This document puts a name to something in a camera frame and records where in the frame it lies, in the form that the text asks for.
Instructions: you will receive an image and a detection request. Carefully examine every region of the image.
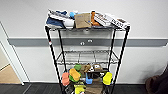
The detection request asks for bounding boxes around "brown white box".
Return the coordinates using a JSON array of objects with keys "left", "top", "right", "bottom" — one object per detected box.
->
[{"left": 91, "top": 62, "right": 105, "bottom": 73}]

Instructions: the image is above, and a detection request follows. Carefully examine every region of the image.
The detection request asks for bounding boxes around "brown cardboard box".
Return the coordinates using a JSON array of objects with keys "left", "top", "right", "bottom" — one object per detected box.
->
[{"left": 73, "top": 12, "right": 92, "bottom": 29}]

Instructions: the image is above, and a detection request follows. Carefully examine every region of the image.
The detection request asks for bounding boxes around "small white container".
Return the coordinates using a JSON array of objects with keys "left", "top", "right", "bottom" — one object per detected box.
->
[{"left": 63, "top": 18, "right": 76, "bottom": 29}]

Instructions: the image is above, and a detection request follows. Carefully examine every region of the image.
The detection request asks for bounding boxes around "orange yellow toy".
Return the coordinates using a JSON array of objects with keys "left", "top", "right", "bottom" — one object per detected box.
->
[{"left": 68, "top": 67, "right": 82, "bottom": 83}]

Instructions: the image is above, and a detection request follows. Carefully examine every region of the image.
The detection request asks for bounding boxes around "orange package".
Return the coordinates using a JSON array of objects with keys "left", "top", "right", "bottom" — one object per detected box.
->
[{"left": 90, "top": 10, "right": 101, "bottom": 27}]

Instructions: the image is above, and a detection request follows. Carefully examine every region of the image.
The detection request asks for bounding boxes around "blue cup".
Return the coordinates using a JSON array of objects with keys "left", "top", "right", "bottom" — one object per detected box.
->
[{"left": 84, "top": 72, "right": 94, "bottom": 85}]

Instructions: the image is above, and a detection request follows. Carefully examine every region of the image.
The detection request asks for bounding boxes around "white box with grey print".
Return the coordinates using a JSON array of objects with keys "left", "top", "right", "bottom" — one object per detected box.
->
[{"left": 93, "top": 12, "right": 113, "bottom": 28}]

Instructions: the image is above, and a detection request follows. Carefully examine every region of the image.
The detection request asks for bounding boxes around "coral pink toy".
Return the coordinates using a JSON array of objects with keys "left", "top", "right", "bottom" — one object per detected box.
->
[{"left": 61, "top": 71, "right": 71, "bottom": 87}]

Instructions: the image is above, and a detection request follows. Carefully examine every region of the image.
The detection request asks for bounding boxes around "navy and white package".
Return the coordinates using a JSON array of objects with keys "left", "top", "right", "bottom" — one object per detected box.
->
[{"left": 45, "top": 8, "right": 67, "bottom": 30}]

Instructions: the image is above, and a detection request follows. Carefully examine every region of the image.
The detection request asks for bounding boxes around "small yellow toy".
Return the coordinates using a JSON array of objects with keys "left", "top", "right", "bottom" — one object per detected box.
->
[{"left": 73, "top": 84, "right": 87, "bottom": 94}]

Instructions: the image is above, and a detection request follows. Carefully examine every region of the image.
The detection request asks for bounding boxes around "brown cloth bundle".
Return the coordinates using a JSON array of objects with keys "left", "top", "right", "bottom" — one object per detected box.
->
[{"left": 145, "top": 75, "right": 162, "bottom": 94}]

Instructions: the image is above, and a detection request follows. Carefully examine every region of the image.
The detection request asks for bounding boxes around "wide white wall socket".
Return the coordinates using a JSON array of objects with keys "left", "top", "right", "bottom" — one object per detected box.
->
[{"left": 86, "top": 38, "right": 94, "bottom": 44}]

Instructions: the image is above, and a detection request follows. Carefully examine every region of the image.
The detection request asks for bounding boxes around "black wire shelf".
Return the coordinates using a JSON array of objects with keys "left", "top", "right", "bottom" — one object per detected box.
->
[{"left": 44, "top": 24, "right": 132, "bottom": 94}]

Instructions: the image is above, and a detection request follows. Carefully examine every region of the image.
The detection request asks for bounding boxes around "long grey wall band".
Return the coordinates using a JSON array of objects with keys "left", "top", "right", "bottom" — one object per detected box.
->
[{"left": 6, "top": 36, "right": 168, "bottom": 48}]

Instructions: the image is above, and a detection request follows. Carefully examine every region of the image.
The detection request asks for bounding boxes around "white door frame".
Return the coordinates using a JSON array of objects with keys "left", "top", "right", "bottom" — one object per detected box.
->
[{"left": 0, "top": 20, "right": 26, "bottom": 85}]

